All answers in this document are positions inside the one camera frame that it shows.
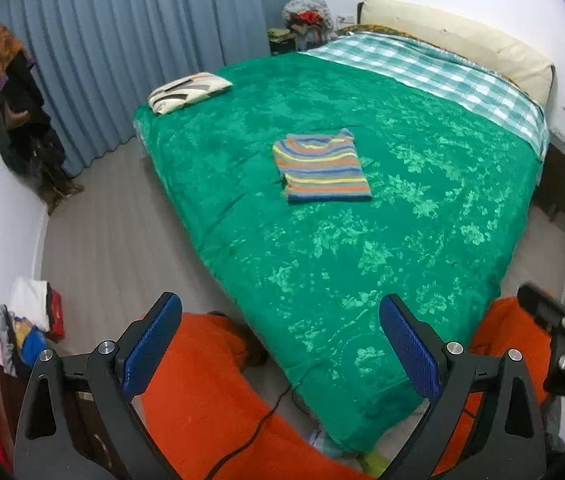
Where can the blue-grey curtain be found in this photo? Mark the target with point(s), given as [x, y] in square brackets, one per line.
[137, 50]

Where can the brown boots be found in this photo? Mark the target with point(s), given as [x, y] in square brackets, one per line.
[60, 192]

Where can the white wall socket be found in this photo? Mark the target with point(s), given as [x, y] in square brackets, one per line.
[347, 18]

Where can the pale green white cloth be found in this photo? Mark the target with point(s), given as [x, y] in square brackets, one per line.
[325, 442]

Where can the striped knit sweater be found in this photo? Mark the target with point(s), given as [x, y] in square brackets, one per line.
[322, 170]

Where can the hanging dark and brown clothes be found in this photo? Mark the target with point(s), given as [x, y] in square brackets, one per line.
[17, 95]

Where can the grey and red clothes pile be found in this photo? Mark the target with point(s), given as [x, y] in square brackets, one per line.
[310, 17]

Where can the dark wooden nightstand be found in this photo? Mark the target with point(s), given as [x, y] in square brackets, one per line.
[562, 170]

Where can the cream patterned folded cloth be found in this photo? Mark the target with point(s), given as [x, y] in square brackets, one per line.
[187, 91]

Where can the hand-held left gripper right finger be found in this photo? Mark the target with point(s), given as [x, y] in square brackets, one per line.
[407, 350]

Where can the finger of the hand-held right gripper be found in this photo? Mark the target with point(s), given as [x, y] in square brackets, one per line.
[542, 302]

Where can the green folded cloth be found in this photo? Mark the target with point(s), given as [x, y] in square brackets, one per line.
[280, 40]

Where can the green white checkered bed sheet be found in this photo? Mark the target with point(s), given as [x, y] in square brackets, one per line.
[437, 70]

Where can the person's orange pants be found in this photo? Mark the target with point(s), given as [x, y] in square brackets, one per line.
[202, 385]

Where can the green floral blanket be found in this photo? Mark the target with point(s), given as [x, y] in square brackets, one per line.
[312, 250]

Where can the cream padded headboard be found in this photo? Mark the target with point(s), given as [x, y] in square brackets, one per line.
[462, 35]

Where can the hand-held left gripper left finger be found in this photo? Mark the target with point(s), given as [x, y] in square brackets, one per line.
[155, 345]

